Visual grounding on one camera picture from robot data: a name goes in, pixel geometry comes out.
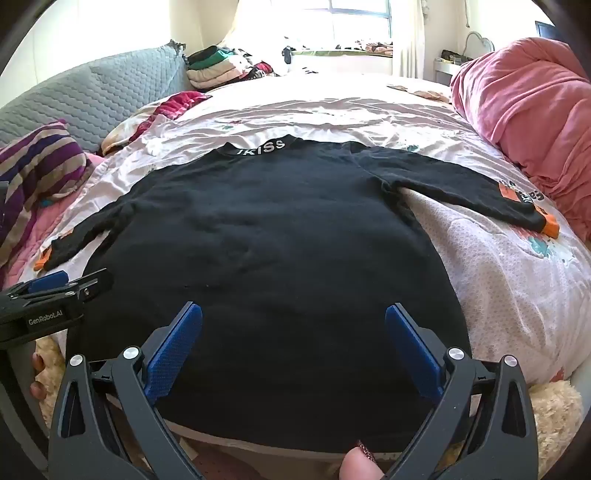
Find purple striped pillow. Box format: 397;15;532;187
0;120;95;268

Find grey quilted headboard cushion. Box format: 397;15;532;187
0;44;192;153

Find beige plush blanket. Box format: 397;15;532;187
32;337;585;480

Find white curtain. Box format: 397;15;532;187
392;0;428;79

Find white desk lamp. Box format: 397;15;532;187
464;31;496;59

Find black sweater with orange cuffs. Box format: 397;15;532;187
44;136;560;455

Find white desk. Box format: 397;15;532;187
433;58;463;85

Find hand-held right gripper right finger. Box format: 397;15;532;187
385;302;539;480

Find window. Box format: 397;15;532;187
330;0;393;44

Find stack of folded clothes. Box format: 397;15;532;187
185;44;278;90

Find red patterned cloth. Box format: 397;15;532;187
139;91;213;139

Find cream patterned blanket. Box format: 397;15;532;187
100;99;162;156

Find pink duvet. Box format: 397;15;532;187
450;37;591;245

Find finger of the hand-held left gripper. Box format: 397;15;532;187
4;271;71;297
28;268;115;304

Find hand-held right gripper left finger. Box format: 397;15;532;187
47;301;204;480

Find pink printed bed blanket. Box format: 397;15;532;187
34;74;591;388

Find person's right hand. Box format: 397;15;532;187
338;440;385;480

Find person's left hand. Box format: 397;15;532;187
28;351;49;403

